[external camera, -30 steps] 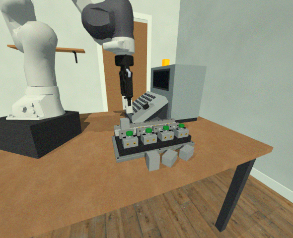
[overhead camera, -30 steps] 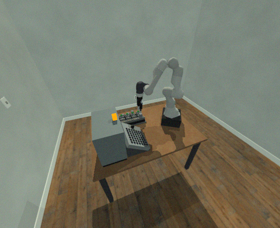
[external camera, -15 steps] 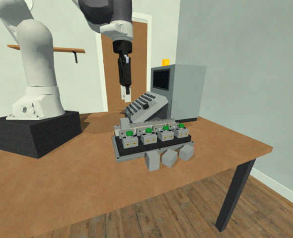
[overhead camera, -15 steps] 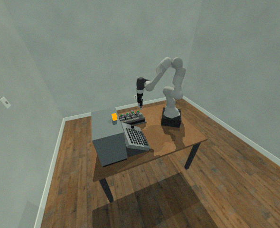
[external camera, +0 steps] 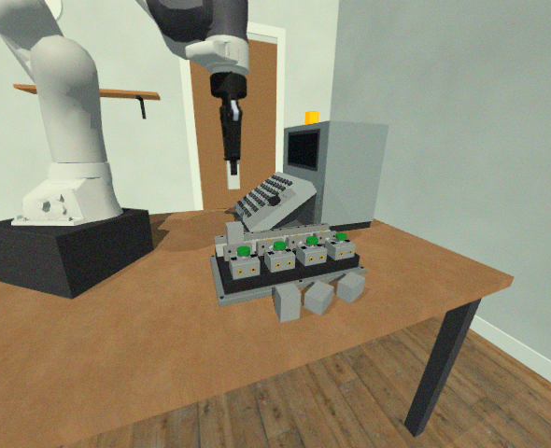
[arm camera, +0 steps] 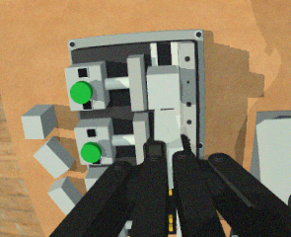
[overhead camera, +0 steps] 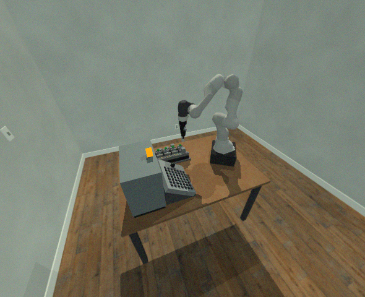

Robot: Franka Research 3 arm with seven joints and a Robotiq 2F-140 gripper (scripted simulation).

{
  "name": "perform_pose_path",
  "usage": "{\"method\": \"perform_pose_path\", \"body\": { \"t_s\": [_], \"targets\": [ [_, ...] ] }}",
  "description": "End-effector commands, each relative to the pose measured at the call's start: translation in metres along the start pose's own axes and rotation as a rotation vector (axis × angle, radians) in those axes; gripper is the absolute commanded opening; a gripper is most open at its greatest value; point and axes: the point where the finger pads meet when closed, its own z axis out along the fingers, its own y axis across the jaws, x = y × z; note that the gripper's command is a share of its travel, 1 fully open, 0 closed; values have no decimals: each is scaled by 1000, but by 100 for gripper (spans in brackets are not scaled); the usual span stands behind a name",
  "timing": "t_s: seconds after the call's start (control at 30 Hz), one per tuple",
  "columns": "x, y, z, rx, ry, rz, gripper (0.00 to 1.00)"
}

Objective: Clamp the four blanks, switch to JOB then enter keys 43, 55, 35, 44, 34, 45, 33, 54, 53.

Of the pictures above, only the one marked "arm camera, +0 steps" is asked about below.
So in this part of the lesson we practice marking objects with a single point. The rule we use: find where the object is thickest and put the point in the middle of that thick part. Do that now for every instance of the grey control cabinet with keypad desk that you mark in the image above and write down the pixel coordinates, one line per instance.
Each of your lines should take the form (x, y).
(271, 158)

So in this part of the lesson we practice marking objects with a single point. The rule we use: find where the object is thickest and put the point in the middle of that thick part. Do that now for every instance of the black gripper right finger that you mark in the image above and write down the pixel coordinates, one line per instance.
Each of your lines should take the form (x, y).
(251, 209)

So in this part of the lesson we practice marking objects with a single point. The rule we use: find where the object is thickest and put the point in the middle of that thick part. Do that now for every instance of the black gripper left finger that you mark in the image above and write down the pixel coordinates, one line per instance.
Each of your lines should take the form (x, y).
(107, 205)

